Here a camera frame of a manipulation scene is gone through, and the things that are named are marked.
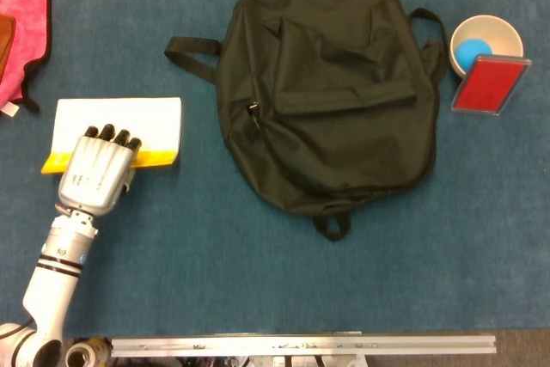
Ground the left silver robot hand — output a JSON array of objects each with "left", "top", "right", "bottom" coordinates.
[{"left": 57, "top": 124, "right": 143, "bottom": 217}]

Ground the white yellow Lexicon book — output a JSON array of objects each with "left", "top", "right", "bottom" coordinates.
[{"left": 40, "top": 96, "right": 183, "bottom": 177}]

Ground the black backpack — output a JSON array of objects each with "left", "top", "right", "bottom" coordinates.
[{"left": 164, "top": 0, "right": 448, "bottom": 242}]

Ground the brown object on cloth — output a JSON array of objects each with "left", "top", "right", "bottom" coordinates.
[{"left": 0, "top": 14, "right": 17, "bottom": 80}]

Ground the pink towel black trim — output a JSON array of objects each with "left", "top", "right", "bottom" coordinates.
[{"left": 0, "top": 0, "right": 52, "bottom": 118}]

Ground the tape roll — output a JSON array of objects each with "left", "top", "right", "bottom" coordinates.
[{"left": 64, "top": 339, "right": 113, "bottom": 367}]

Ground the blue felt table cover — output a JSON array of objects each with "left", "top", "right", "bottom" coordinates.
[{"left": 0, "top": 0, "right": 550, "bottom": 339}]

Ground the blue ball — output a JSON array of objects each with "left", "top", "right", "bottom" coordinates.
[{"left": 455, "top": 39, "right": 493, "bottom": 72}]

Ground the red pad clear case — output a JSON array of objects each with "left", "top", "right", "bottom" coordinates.
[{"left": 450, "top": 53, "right": 533, "bottom": 117}]

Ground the beige bowl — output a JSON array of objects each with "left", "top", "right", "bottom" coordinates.
[{"left": 449, "top": 15, "right": 525, "bottom": 83}]

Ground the aluminium profile rail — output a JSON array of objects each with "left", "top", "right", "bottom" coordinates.
[{"left": 110, "top": 334, "right": 498, "bottom": 358}]

